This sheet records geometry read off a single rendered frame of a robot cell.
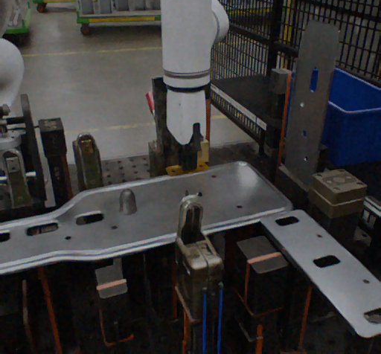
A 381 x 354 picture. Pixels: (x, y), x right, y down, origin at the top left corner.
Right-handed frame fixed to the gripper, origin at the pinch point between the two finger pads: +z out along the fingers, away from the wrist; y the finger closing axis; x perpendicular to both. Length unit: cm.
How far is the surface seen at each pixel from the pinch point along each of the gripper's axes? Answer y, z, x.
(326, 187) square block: 13.9, 3.8, 23.6
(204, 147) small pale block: -10.9, 4.2, 8.3
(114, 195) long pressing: -6.4, 9.4, -14.3
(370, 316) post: 37.3, 10.6, 14.9
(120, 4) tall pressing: -695, 68, 132
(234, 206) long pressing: 6.4, 9.4, 7.8
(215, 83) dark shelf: -60, 7, 33
